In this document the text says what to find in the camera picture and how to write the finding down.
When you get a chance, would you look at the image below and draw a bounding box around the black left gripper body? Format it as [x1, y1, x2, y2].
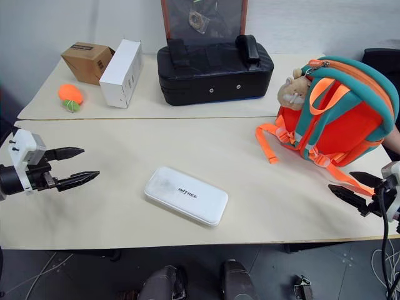
[24, 161, 59, 192]

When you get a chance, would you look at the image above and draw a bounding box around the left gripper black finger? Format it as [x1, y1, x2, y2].
[56, 171, 101, 193]
[45, 146, 86, 163]

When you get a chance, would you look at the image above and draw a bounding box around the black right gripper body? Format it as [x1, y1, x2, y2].
[367, 182, 393, 218]

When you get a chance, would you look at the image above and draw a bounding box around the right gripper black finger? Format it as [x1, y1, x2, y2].
[327, 184, 370, 217]
[349, 171, 383, 189]

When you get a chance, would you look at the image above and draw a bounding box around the orange and teal backpack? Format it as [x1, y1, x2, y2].
[255, 55, 396, 197]

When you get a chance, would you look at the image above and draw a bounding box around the white rectangular case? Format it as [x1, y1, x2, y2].
[143, 166, 229, 228]

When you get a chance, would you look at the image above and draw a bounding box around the black padded case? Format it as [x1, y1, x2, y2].
[156, 34, 276, 108]

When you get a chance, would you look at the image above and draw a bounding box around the orange plush carrot toy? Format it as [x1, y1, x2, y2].
[58, 83, 84, 113]

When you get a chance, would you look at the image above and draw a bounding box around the brown cardboard box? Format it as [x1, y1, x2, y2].
[61, 41, 116, 86]

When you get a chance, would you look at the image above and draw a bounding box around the white cardboard box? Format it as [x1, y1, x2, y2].
[99, 38, 144, 110]

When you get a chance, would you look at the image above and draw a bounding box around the brown plush hamster toy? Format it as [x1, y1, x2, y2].
[277, 67, 314, 112]

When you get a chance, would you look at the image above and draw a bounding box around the black chair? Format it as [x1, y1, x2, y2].
[361, 47, 400, 83]

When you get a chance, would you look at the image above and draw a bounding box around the dark rounded shape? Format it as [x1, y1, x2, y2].
[220, 259, 261, 300]
[137, 264, 189, 300]

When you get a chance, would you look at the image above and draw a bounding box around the orange framed mesh board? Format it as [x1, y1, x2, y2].
[160, 0, 249, 42]

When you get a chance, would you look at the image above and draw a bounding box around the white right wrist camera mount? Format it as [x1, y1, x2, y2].
[381, 161, 400, 223]

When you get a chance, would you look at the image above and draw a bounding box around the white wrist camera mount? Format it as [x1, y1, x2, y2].
[381, 161, 400, 223]
[6, 127, 47, 195]

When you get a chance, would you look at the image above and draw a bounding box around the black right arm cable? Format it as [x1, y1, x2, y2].
[373, 184, 400, 300]

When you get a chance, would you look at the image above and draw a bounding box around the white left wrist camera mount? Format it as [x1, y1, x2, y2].
[6, 127, 47, 195]

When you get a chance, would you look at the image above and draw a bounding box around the white floor cable bundle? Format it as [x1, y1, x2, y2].
[371, 245, 400, 300]

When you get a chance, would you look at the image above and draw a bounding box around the metal ring in plastic bag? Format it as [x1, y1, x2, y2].
[187, 10, 209, 34]

